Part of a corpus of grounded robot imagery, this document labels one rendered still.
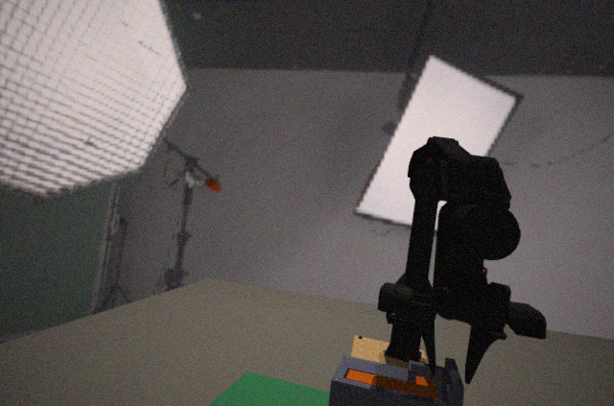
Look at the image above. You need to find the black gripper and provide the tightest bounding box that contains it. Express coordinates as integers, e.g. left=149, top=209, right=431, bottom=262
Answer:
left=378, top=249, right=547, bottom=385

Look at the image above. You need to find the orange l-shaped part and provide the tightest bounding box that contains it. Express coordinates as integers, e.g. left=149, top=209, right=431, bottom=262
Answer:
left=346, top=370, right=437, bottom=400

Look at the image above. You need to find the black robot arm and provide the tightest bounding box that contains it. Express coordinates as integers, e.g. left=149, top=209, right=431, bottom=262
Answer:
left=385, top=136, right=521, bottom=363

